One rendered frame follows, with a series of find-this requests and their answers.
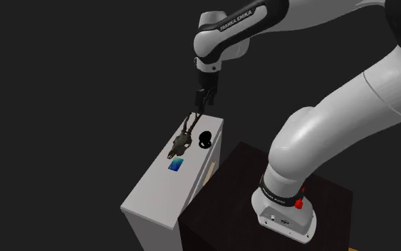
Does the black round object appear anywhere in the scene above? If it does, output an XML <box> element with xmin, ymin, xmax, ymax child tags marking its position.
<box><xmin>197</xmin><ymin>130</ymin><xmax>213</xmax><ymax>150</ymax></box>

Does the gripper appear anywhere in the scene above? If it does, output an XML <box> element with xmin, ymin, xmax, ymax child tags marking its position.
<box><xmin>194</xmin><ymin>71</ymin><xmax>220</xmax><ymax>108</ymax></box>

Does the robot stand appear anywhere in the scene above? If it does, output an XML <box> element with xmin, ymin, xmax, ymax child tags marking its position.
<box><xmin>177</xmin><ymin>140</ymin><xmax>354</xmax><ymax>251</ymax></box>

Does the white cabinet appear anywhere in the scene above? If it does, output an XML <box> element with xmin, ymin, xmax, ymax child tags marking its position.
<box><xmin>120</xmin><ymin>113</ymin><xmax>225</xmax><ymax>251</ymax></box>

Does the dark horned animal skull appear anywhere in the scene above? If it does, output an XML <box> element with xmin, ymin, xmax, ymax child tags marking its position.
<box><xmin>166</xmin><ymin>104</ymin><xmax>209</xmax><ymax>160</ymax></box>

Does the blue card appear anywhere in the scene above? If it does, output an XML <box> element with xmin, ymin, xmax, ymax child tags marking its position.
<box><xmin>167</xmin><ymin>157</ymin><xmax>184</xmax><ymax>173</ymax></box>

